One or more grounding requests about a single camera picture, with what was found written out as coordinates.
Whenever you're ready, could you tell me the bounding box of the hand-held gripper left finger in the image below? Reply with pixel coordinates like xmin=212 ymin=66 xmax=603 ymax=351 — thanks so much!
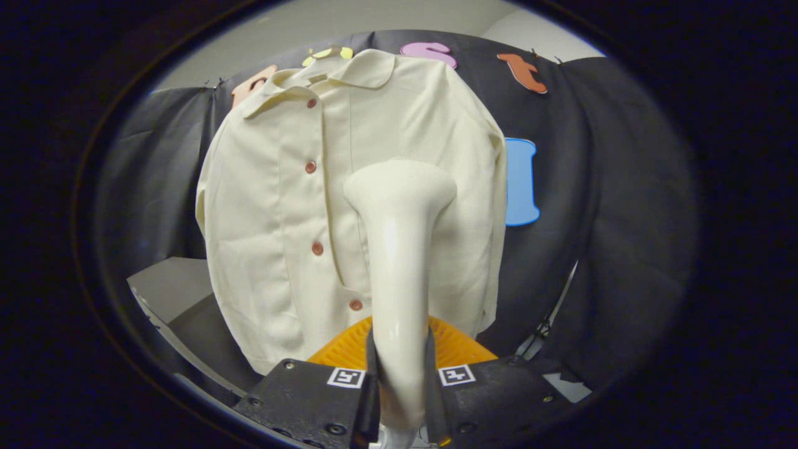
xmin=234 ymin=315 xmax=378 ymax=449

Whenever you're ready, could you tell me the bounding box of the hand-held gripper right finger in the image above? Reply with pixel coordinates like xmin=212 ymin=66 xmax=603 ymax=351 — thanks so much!
xmin=427 ymin=315 xmax=573 ymax=448

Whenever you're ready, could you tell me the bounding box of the cream button-up shirt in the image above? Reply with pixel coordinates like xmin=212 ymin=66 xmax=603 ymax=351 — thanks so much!
xmin=195 ymin=49 xmax=507 ymax=376

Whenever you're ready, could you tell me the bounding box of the dark tripod stand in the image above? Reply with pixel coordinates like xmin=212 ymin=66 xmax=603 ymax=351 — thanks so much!
xmin=516 ymin=261 xmax=579 ymax=362

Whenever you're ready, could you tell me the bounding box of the grey cabinet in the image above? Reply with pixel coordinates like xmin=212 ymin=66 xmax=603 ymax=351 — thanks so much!
xmin=128 ymin=257 xmax=262 ymax=400

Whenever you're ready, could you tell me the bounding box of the black backdrop cloth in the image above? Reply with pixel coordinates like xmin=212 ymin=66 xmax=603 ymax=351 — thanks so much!
xmin=94 ymin=30 xmax=699 ymax=400

